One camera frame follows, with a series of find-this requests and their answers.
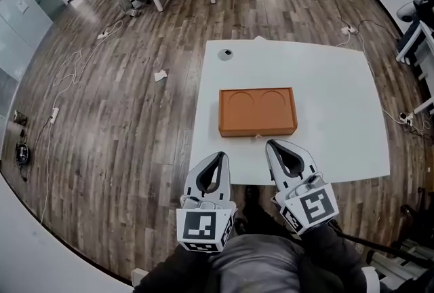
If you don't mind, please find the person's left leg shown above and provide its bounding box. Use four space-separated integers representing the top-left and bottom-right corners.
233 208 250 237

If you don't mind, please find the person's leg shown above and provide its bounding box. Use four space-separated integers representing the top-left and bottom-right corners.
242 184 289 237
233 208 250 237

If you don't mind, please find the white equipment stand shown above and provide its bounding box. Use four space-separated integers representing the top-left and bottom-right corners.
359 243 434 293

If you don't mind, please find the grey cable grommet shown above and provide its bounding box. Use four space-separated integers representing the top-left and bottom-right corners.
218 47 235 62

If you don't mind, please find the large white table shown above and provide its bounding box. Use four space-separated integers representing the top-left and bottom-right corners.
189 39 391 186

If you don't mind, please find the person's grey shirt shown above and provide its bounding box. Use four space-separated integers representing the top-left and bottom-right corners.
207 233 306 293

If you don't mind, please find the small dark box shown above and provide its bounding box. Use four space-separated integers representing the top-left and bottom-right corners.
12 109 29 125

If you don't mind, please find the black braided cable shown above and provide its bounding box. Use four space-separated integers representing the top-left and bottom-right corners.
330 219 416 260

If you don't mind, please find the person's right leg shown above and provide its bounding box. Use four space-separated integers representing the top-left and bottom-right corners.
242 184 289 237

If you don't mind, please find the white backpack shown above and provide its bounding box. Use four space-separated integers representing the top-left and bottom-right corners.
396 1 420 22

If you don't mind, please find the white square panel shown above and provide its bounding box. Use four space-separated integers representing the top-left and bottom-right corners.
131 267 151 287

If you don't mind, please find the person's right forearm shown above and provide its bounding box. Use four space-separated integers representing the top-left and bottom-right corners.
303 222 370 293

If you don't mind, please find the black round floor device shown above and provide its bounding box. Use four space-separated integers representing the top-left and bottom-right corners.
14 141 32 168

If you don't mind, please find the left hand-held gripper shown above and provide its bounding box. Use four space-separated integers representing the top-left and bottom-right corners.
176 151 237 256

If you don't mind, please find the person's left forearm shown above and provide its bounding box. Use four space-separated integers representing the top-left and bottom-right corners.
132 243 218 293

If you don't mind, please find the orange storage box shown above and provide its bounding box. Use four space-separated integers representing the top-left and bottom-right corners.
218 86 298 136

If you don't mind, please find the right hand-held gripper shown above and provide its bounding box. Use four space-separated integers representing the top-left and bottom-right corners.
264 139 340 236

